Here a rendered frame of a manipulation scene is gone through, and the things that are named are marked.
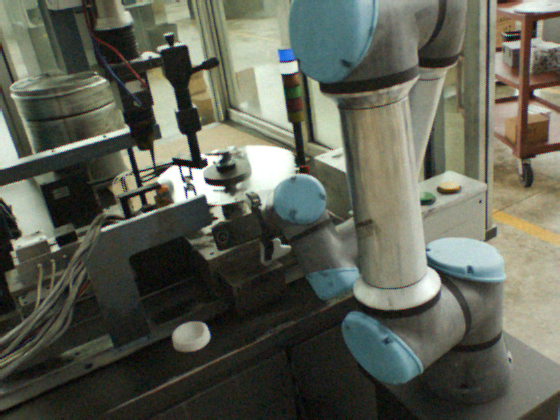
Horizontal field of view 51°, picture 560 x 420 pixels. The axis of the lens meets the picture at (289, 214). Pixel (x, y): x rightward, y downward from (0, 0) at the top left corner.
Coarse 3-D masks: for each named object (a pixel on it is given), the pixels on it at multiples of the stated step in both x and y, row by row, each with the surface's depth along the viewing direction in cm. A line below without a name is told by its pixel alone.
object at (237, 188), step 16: (208, 160) 141; (256, 160) 137; (272, 160) 135; (288, 160) 134; (160, 176) 136; (176, 176) 135; (256, 176) 128; (272, 176) 127; (288, 176) 126; (176, 192) 126; (192, 192) 125; (208, 192) 124; (224, 192) 123; (240, 192) 122
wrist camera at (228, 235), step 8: (248, 216) 103; (256, 216) 103; (224, 224) 105; (232, 224) 104; (240, 224) 104; (248, 224) 104; (256, 224) 103; (216, 232) 105; (224, 232) 105; (232, 232) 105; (240, 232) 104; (248, 232) 104; (256, 232) 103; (264, 232) 103; (272, 232) 104; (216, 240) 105; (224, 240) 105; (232, 240) 105; (240, 240) 104; (248, 240) 104; (224, 248) 105
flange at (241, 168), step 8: (232, 160) 132; (240, 160) 136; (208, 168) 134; (216, 168) 131; (224, 168) 130; (232, 168) 130; (240, 168) 131; (248, 168) 131; (208, 176) 130; (216, 176) 129; (224, 176) 128; (232, 176) 128; (240, 176) 128
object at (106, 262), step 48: (96, 0) 106; (144, 96) 114; (144, 144) 119; (96, 240) 103; (144, 240) 108; (192, 240) 127; (96, 288) 106; (144, 288) 131; (192, 288) 128; (240, 288) 115; (0, 336) 122; (96, 336) 117; (144, 336) 114; (0, 384) 107; (48, 384) 106
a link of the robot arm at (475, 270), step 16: (448, 240) 89; (464, 240) 89; (432, 256) 84; (448, 256) 84; (464, 256) 84; (480, 256) 84; (496, 256) 84; (448, 272) 82; (464, 272) 81; (480, 272) 81; (496, 272) 82; (448, 288) 81; (464, 288) 81; (480, 288) 82; (496, 288) 83; (464, 304) 80; (480, 304) 82; (496, 304) 85; (464, 320) 80; (480, 320) 83; (496, 320) 86; (464, 336) 82; (480, 336) 86
